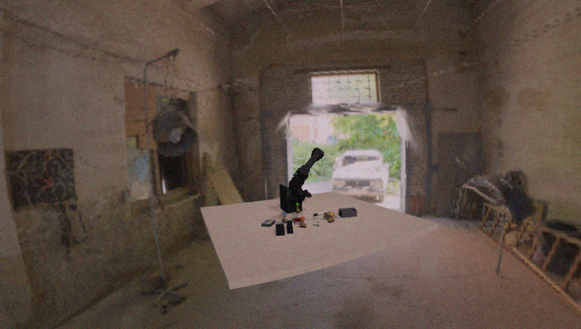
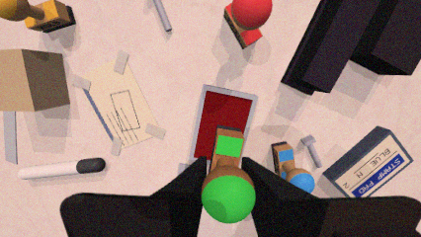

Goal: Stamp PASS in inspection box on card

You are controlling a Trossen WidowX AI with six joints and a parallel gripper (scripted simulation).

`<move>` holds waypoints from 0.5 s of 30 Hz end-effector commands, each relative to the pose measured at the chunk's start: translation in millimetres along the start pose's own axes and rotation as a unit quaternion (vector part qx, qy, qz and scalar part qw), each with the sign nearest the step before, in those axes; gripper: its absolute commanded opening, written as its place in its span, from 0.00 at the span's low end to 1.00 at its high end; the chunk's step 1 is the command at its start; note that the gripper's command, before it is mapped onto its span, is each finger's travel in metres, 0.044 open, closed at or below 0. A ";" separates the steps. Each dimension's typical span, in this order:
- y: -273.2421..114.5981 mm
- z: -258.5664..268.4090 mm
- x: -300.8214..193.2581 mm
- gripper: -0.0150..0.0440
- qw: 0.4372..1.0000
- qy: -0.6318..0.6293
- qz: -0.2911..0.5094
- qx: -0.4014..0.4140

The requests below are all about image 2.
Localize grey flat bar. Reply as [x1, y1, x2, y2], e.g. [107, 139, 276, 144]
[3, 112, 18, 164]

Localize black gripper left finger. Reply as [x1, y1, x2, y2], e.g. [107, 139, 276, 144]
[59, 156, 207, 237]

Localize wooden hand stamp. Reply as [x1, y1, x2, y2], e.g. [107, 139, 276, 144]
[0, 0, 76, 34]

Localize red-handled rubber stamp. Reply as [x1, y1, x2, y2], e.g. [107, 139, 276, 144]
[224, 0, 272, 48]

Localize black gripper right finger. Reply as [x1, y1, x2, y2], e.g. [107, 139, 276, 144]
[241, 157, 421, 237]

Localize dark red ink pad in grey tray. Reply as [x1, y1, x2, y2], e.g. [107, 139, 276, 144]
[189, 84, 259, 168]

